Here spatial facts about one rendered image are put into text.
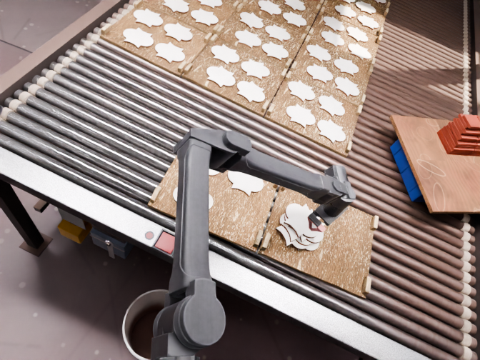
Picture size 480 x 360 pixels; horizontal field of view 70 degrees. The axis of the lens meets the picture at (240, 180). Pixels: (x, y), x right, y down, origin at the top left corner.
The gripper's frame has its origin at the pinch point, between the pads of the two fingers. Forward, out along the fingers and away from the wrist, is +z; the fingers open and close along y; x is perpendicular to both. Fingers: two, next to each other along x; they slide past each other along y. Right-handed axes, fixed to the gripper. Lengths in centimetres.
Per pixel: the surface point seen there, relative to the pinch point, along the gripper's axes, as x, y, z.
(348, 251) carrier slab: 14.6, -8.1, 12.1
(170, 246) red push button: -27, 43, 11
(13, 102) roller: -107, 55, 11
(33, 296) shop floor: -72, 90, 102
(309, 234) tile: 0.9, 3.1, 6.1
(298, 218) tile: -6.0, 1.8, 6.1
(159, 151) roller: -61, 23, 12
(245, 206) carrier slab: -22.2, 11.9, 11.2
